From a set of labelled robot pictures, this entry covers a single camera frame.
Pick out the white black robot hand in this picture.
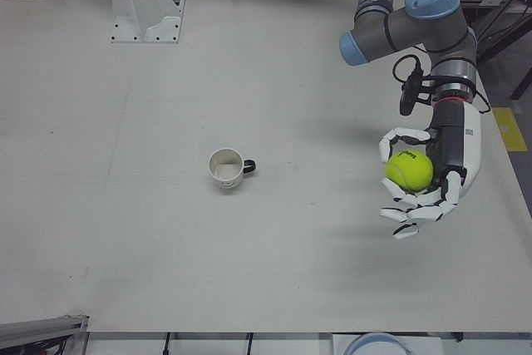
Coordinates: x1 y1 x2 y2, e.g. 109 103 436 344
377 101 483 241

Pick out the yellow tennis ball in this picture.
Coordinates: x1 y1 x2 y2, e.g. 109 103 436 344
386 150 435 194

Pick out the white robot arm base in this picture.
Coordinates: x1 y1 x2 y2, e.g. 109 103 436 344
101 0 186 45

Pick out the white blue round object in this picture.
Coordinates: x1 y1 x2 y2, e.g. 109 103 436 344
343 333 415 355

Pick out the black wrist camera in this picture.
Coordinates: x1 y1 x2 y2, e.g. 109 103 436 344
399 72 436 116

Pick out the black camera cable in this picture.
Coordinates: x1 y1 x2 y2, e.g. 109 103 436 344
392 54 423 82

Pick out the white mug black handle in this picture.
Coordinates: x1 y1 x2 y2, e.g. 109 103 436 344
208 147 258 193

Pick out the aluminium frame profile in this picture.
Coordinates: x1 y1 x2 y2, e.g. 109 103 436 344
0 313 91 355

